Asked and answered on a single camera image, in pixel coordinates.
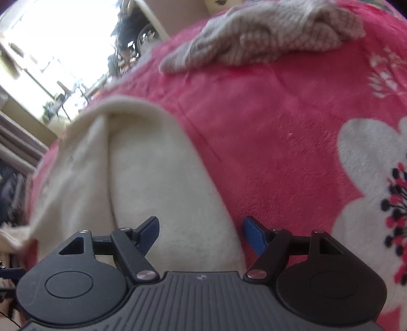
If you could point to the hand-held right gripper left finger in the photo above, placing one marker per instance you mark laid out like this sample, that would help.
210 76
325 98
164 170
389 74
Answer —
152 230

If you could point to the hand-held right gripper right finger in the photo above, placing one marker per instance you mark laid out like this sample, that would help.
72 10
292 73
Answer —
254 235

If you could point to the white fleece garment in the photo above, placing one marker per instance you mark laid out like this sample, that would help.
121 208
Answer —
152 178

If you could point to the pink floral blanket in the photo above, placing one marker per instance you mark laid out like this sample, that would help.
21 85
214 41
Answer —
270 127

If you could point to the beige curtain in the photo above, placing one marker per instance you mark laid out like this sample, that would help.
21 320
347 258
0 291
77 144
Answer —
19 143

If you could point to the light wooden platform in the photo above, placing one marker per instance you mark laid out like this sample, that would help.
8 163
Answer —
19 108

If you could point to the dark wheelchair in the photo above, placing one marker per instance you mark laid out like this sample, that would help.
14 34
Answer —
127 41

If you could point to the beige knit sweater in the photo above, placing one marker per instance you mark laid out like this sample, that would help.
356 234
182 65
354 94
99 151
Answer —
254 38

